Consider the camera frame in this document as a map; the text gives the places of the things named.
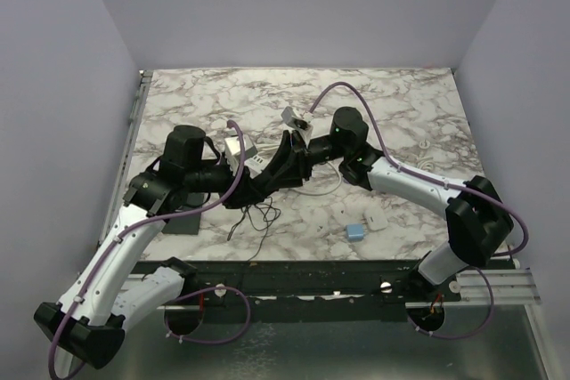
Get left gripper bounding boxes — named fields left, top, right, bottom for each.
left=186, top=156, right=265, bottom=209

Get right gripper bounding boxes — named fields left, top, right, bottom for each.
left=260, top=130, right=348, bottom=190

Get black power adapter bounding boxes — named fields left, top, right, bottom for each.
left=226, top=201, right=282, bottom=263

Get blue cube plug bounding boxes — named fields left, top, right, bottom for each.
left=346, top=223, right=365, bottom=243

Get purple power strip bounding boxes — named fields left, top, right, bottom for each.
left=415, top=140, right=435, bottom=172

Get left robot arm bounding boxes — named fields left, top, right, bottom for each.
left=34, top=121, right=249, bottom=379

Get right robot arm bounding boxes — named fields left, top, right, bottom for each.
left=255, top=107, right=514, bottom=301

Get white plug adapter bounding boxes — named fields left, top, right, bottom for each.
left=363, top=206, right=388, bottom=231

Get black mat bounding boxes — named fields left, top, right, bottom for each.
left=162, top=193, right=206, bottom=236

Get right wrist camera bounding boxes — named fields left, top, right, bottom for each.
left=281, top=106, right=314, bottom=145

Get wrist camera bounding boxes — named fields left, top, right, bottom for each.
left=224, top=134, right=258, bottom=169
left=281, top=106, right=314, bottom=145

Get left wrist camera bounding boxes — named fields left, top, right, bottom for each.
left=224, top=134, right=258, bottom=169

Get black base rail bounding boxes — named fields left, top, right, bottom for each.
left=133, top=257, right=462, bottom=323

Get aluminium frame rail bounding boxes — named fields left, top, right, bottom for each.
left=69, top=266, right=542, bottom=312

